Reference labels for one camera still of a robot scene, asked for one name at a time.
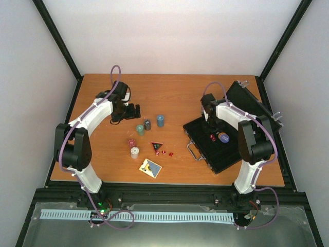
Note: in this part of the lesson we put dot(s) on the white poker chip stack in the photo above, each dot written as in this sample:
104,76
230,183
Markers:
134,152

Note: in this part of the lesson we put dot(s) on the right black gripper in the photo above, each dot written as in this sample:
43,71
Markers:
206,128

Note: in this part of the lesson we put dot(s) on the blue poker chip stack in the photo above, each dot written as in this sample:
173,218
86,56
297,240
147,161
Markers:
160,120

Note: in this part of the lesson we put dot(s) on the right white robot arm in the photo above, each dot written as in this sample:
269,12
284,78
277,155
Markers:
255,142

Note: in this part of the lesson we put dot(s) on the green poker chip stack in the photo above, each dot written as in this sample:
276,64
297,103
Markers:
140,130

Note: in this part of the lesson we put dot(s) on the black poker chip stack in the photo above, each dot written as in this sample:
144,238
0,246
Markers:
147,124

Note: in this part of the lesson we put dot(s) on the playing card deck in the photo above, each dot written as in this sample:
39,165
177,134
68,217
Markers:
150,168

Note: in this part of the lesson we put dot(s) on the black poker set case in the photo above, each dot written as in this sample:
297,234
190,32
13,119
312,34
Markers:
220,156

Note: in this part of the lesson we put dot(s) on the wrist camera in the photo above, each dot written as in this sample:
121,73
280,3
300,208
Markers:
127,97
206,115

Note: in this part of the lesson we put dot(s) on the red poker chip stack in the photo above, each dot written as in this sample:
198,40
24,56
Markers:
132,143

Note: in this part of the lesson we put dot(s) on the black triangular card box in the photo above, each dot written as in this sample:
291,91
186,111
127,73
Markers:
156,145

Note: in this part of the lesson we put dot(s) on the light blue cable duct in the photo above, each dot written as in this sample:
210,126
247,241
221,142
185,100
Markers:
139,216

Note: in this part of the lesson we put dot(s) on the black aluminium base frame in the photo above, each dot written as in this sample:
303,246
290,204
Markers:
128,194

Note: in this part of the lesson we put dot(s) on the purple blind button chips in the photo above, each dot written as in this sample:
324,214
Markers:
223,137

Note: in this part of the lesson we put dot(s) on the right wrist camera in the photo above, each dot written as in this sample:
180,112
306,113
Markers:
206,115

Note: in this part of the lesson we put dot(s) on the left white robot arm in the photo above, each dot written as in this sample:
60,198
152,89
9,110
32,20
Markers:
72,149

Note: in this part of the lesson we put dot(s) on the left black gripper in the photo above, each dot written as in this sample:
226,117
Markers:
116,118

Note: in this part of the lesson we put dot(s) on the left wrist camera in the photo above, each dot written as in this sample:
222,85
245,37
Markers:
127,97

